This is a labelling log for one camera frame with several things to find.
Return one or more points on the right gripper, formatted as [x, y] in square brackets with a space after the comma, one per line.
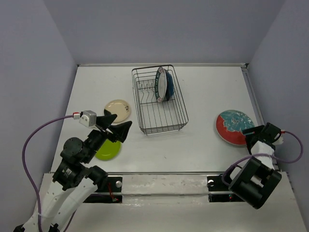
[257, 130]

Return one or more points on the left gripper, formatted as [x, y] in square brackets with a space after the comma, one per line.
[120, 131]

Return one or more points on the white plate teal lettered rim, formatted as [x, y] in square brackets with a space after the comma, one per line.
[160, 84]

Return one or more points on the dark blue plate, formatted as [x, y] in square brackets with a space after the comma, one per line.
[170, 86]

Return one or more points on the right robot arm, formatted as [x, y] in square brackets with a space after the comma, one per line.
[257, 179]

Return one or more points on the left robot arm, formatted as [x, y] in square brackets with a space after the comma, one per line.
[72, 182]

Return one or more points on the cream plate with flower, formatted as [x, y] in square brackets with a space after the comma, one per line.
[119, 107]

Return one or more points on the lime green plate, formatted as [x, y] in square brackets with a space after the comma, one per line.
[108, 151]

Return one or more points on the red and teal plate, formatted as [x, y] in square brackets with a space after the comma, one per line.
[230, 124]

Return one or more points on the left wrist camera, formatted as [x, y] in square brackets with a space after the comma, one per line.
[88, 118]

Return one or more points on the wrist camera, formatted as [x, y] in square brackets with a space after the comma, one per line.
[88, 118]
[279, 141]

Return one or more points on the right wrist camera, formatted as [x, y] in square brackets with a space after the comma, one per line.
[279, 141]

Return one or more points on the wire dish rack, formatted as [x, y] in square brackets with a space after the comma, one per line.
[153, 116]

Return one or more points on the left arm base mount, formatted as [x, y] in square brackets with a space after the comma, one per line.
[111, 192]

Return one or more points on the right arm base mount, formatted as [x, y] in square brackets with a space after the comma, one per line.
[218, 191]

